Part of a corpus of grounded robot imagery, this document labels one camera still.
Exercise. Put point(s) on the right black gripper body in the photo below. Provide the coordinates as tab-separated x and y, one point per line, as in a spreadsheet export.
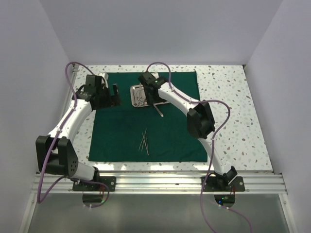
146	92

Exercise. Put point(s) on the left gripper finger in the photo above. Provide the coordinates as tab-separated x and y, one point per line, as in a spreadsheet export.
115	89
115	101

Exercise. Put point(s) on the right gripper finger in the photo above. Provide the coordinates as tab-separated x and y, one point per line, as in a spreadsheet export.
150	99
156	99

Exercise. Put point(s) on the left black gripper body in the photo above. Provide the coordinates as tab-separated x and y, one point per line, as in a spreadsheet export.
105	98

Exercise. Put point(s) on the stainless steel instrument tray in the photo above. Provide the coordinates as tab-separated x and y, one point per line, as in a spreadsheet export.
132	92

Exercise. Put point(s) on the dark green surgical cloth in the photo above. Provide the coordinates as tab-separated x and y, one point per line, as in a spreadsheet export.
117	131

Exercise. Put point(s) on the thin steel tweezers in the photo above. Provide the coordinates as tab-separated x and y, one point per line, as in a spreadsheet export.
145	142

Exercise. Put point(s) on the steel scalpel handle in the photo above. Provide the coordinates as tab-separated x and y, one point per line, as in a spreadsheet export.
157	109

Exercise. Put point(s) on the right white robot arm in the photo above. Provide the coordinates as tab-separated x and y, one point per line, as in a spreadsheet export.
200	124

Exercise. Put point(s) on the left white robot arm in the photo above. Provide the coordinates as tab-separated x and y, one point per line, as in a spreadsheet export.
55	152

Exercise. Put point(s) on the steel ring-handled scissors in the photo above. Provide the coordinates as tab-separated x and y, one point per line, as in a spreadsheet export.
136	96

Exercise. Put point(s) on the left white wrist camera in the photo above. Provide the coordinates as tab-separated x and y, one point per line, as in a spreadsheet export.
104	74

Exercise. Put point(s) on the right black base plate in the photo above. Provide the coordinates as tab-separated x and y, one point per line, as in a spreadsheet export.
212	184

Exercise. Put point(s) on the aluminium front rail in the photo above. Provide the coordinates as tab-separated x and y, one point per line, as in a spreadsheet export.
172	182

